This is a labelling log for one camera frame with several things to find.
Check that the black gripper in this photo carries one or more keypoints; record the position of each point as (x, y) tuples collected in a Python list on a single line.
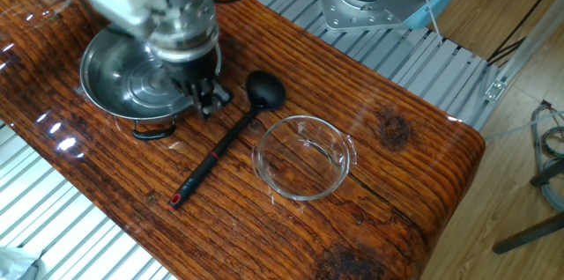
[(194, 66)]

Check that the black ladle with red accents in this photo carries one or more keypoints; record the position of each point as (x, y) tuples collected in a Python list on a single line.
[(264, 90)]

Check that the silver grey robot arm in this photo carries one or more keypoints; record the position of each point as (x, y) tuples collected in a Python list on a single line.
[(189, 24)]

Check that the clear glass bowl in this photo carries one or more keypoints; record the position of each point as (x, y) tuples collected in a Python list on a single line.
[(304, 156)]

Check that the glossy wood grain table mat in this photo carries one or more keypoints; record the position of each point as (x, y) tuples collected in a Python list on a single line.
[(308, 73)]

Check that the white zip tie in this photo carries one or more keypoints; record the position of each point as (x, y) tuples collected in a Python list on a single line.
[(434, 16)]

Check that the white plastic bag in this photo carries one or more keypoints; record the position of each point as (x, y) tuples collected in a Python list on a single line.
[(15, 264)]

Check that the dark furniture leg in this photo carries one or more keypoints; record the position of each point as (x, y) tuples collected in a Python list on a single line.
[(529, 233), (546, 174)]

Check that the aluminium frame post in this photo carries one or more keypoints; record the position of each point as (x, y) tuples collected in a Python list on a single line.
[(529, 38)]

